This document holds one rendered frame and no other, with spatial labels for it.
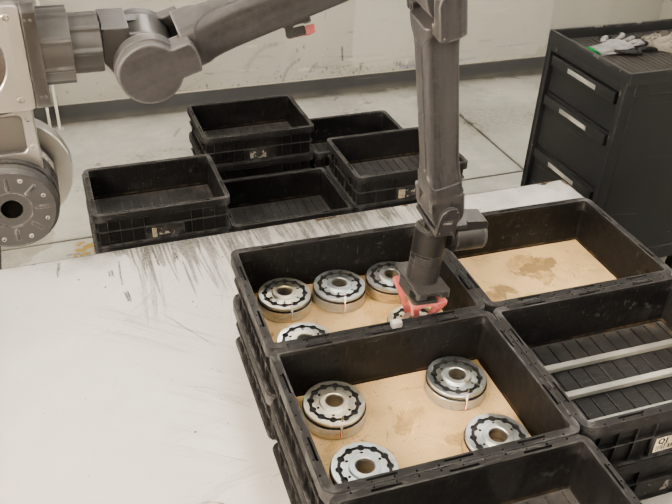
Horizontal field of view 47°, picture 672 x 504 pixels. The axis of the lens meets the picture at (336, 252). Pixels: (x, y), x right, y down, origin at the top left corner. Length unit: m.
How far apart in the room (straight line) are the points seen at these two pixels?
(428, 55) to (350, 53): 3.47
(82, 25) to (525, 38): 4.29
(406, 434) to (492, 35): 3.87
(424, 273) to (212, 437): 0.48
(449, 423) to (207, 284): 0.73
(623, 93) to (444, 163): 1.52
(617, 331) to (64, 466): 1.04
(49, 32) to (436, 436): 0.82
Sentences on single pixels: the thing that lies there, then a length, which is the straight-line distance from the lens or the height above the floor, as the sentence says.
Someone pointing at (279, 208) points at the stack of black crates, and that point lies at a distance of 2.70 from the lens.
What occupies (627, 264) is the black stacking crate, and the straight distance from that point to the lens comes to 1.70.
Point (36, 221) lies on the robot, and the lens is 1.31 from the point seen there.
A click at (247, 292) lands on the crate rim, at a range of 1.39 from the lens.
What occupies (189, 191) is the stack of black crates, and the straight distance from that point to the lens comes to 2.60.
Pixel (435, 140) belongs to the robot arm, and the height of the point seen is 1.26.
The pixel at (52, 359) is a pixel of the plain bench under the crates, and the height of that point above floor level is 0.70.
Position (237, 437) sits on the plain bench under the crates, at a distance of 1.45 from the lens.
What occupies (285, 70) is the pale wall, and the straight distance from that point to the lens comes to 4.46.
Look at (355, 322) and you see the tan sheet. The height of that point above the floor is 0.83.
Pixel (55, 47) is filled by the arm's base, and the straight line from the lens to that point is 0.94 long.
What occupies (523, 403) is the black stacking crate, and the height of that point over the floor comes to 0.86.
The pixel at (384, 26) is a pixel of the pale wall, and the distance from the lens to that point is 4.59.
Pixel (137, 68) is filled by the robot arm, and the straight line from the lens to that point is 0.95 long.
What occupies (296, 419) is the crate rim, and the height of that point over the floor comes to 0.93.
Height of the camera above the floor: 1.77
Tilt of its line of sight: 34 degrees down
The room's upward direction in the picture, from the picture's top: 3 degrees clockwise
